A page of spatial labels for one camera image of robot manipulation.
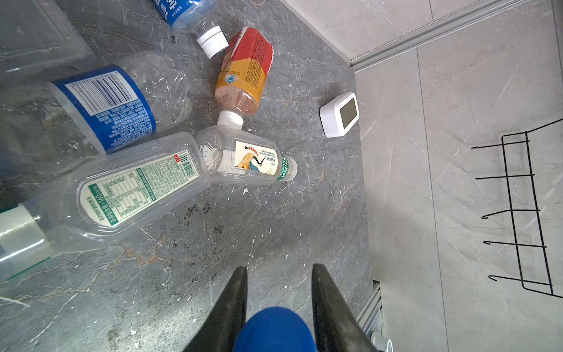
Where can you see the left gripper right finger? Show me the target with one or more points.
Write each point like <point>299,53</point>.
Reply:
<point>336,328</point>

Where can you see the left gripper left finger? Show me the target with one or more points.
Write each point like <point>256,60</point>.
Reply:
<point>227,318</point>

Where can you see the small blue cap bottle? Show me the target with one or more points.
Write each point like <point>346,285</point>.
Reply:
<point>275,329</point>

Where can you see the clear bottle green white label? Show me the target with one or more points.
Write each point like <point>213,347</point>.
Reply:
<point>102,202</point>

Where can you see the white flat bottle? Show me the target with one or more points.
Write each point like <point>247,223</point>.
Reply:
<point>234,156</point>

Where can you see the white digital clock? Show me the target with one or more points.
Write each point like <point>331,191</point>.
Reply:
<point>339,115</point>

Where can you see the crushed clear bottle blue band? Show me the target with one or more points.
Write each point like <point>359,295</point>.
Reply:
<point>50,128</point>

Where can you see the orange red bottle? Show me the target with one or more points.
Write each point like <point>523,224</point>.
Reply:
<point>244,72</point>

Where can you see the clear bottle blue label back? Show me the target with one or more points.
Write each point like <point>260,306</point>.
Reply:
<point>195,17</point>

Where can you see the black wire hook rack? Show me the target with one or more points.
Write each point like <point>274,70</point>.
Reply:
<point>545,288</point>

